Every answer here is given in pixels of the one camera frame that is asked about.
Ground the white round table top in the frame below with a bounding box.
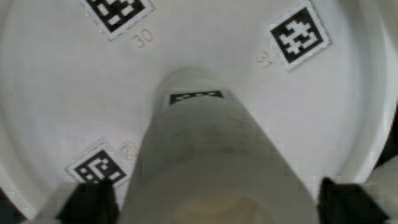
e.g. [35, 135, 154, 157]
[0, 0, 398, 224]

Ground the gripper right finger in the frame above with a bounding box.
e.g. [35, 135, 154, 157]
[316, 177, 396, 224]

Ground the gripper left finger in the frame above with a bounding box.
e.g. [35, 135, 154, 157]
[33, 179, 120, 224]

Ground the white frame right rail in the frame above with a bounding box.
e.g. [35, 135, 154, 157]
[364, 156, 398, 218]

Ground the white table leg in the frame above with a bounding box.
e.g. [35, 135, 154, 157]
[117, 87, 324, 224]

